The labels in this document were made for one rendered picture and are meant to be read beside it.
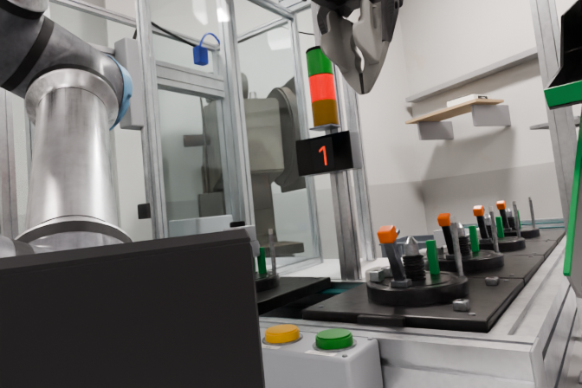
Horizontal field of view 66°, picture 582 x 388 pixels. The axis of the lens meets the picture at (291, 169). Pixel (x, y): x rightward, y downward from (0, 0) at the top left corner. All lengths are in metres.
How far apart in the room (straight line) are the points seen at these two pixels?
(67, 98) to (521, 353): 0.57
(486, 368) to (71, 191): 0.43
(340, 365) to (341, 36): 0.33
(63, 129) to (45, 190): 0.10
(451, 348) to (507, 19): 5.10
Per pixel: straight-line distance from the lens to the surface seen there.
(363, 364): 0.50
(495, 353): 0.49
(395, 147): 6.03
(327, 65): 0.89
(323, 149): 0.85
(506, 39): 5.45
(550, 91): 0.56
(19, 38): 0.68
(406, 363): 0.53
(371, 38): 0.47
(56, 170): 0.52
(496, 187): 5.43
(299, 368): 0.50
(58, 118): 0.59
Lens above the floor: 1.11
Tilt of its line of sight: 5 degrees up
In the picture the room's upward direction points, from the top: 6 degrees counter-clockwise
